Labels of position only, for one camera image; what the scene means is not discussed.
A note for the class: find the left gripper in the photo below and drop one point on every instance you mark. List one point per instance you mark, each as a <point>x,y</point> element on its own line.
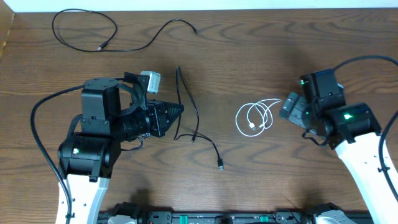
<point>161,121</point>

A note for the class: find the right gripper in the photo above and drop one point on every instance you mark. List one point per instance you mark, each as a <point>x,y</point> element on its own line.
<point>293,114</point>

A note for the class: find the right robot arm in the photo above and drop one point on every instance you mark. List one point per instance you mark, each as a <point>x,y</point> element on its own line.
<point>353,132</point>

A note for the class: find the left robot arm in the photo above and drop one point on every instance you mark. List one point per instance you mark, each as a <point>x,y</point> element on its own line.
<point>114,111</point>

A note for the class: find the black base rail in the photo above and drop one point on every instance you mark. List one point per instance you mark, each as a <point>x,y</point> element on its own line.
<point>177,218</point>

